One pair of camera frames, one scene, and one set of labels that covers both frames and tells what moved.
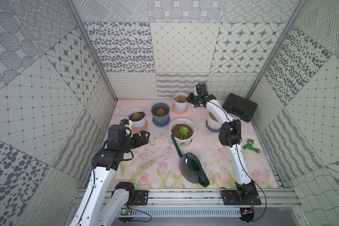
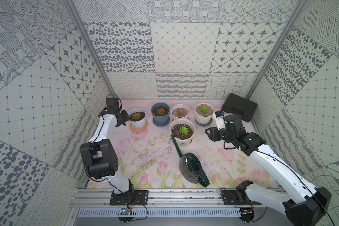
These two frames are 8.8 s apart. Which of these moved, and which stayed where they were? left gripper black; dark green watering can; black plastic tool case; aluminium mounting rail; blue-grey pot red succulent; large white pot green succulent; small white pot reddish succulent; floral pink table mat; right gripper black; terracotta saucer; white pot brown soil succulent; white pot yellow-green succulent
Moved: right gripper black; left gripper black; white pot brown soil succulent; small white pot reddish succulent
Stayed: white pot yellow-green succulent; aluminium mounting rail; dark green watering can; blue-grey pot red succulent; large white pot green succulent; black plastic tool case; terracotta saucer; floral pink table mat
